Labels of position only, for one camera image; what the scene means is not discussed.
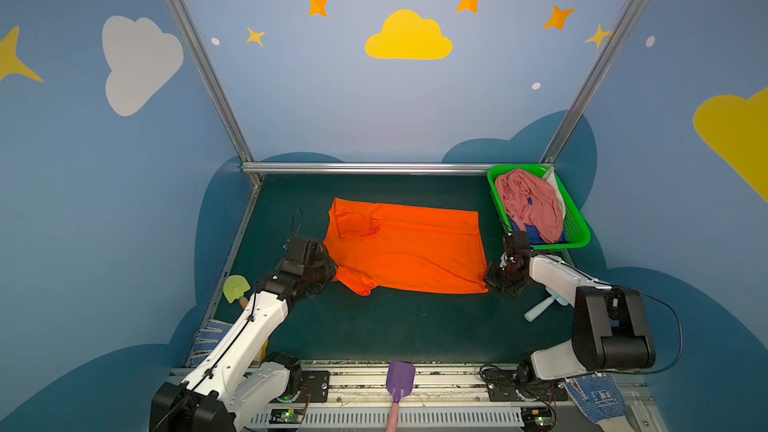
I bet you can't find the orange t shirt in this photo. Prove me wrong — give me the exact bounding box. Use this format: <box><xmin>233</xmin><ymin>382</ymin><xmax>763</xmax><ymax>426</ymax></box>
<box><xmin>324</xmin><ymin>198</ymin><xmax>488</xmax><ymax>296</ymax></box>

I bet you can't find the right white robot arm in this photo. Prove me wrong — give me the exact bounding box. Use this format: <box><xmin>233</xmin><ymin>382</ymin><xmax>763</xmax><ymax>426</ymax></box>
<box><xmin>484</xmin><ymin>254</ymin><xmax>656</xmax><ymax>383</ymax></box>

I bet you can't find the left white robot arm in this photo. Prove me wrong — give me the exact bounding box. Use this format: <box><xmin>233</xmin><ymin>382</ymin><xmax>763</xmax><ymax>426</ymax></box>
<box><xmin>149</xmin><ymin>236</ymin><xmax>337</xmax><ymax>431</ymax></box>

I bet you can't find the blue t shirt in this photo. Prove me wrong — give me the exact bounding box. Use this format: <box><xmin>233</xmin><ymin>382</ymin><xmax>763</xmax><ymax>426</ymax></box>
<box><xmin>523</xmin><ymin>225</ymin><xmax>568</xmax><ymax>245</ymax></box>

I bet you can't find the light blue toy shovel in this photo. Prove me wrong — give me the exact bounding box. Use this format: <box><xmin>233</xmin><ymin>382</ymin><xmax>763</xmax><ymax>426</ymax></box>
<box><xmin>524</xmin><ymin>287</ymin><xmax>569</xmax><ymax>322</ymax></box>

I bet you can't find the green toy shovel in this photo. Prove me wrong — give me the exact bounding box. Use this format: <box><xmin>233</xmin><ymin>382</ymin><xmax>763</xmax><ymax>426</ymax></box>
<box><xmin>222</xmin><ymin>275</ymin><xmax>251</xmax><ymax>309</ymax></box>

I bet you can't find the pink t shirt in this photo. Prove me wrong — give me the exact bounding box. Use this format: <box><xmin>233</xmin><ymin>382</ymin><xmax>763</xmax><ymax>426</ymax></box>
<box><xmin>493</xmin><ymin>169</ymin><xmax>565</xmax><ymax>242</ymax></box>

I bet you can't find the green plastic basket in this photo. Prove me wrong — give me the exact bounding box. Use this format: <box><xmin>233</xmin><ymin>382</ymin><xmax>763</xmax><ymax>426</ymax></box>
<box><xmin>487</xmin><ymin>164</ymin><xmax>591</xmax><ymax>250</ymax></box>

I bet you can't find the white t shirt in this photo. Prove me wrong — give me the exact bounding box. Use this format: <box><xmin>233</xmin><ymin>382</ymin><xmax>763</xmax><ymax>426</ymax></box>
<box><xmin>542</xmin><ymin>167</ymin><xmax>566</xmax><ymax>219</ymax></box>

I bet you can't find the left blue dotted glove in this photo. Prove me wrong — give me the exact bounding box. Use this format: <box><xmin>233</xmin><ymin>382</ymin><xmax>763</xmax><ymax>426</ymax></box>
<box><xmin>186</xmin><ymin>320</ymin><xmax>232</xmax><ymax>368</ymax></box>

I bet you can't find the blue dotted glove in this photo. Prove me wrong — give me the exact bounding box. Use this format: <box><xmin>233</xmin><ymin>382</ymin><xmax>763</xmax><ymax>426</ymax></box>
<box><xmin>186</xmin><ymin>320</ymin><xmax>232</xmax><ymax>368</ymax></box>
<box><xmin>565</xmin><ymin>373</ymin><xmax>631</xmax><ymax>431</ymax></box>

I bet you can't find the purple toy shovel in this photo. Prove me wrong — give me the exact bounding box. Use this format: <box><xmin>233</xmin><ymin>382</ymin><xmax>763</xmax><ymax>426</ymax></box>
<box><xmin>385</xmin><ymin>360</ymin><xmax>416</xmax><ymax>432</ymax></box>

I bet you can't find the right green circuit board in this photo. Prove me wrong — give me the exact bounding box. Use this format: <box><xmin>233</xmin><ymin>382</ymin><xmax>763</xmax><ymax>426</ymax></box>
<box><xmin>521</xmin><ymin>408</ymin><xmax>557</xmax><ymax>432</ymax></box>

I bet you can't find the green circuit board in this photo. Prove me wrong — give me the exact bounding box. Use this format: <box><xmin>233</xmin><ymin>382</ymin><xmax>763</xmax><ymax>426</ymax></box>
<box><xmin>521</xmin><ymin>408</ymin><xmax>557</xmax><ymax>432</ymax></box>
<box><xmin>268</xmin><ymin>409</ymin><xmax>305</xmax><ymax>427</ymax></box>

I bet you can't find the left green circuit board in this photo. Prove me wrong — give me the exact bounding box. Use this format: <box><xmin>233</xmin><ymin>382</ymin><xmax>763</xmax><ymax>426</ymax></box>
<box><xmin>268</xmin><ymin>409</ymin><xmax>305</xmax><ymax>427</ymax></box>

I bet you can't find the right blue dotted glove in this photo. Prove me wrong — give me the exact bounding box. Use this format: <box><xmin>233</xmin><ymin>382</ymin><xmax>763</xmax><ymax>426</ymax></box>
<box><xmin>565</xmin><ymin>373</ymin><xmax>631</xmax><ymax>431</ymax></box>

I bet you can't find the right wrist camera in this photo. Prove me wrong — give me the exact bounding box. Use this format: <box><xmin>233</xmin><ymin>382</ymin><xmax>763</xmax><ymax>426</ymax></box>
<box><xmin>504</xmin><ymin>231</ymin><xmax>533</xmax><ymax>261</ymax></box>

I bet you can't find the left side aluminium rail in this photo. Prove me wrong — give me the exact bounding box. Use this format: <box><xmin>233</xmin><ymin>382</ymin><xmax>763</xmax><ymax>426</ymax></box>
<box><xmin>177</xmin><ymin>164</ymin><xmax>261</xmax><ymax>338</ymax></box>

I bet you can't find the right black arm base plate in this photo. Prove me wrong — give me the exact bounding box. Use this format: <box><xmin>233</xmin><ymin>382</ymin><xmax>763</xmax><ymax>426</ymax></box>
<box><xmin>478</xmin><ymin>364</ymin><xmax>568</xmax><ymax>403</ymax></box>

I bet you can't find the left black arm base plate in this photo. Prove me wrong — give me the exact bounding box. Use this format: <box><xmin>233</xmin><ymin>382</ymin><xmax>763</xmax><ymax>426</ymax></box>
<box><xmin>294</xmin><ymin>370</ymin><xmax>331</xmax><ymax>404</ymax></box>

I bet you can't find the horizontal aluminium frame rail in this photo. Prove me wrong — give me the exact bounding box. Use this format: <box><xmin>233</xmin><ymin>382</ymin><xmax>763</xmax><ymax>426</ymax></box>
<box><xmin>241</xmin><ymin>161</ymin><xmax>511</xmax><ymax>176</ymax></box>

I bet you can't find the left upright aluminium post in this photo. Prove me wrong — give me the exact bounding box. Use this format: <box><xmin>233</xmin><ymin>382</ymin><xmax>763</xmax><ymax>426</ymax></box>
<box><xmin>164</xmin><ymin>0</ymin><xmax>253</xmax><ymax>162</ymax></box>

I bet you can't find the upright aluminium post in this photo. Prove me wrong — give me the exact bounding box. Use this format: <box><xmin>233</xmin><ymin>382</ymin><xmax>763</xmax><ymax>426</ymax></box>
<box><xmin>164</xmin><ymin>0</ymin><xmax>253</xmax><ymax>162</ymax></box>
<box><xmin>539</xmin><ymin>0</ymin><xmax>651</xmax><ymax>165</ymax></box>

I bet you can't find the right upright aluminium post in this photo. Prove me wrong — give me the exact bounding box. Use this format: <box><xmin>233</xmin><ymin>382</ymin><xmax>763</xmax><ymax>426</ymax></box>
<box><xmin>539</xmin><ymin>0</ymin><xmax>651</xmax><ymax>165</ymax></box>

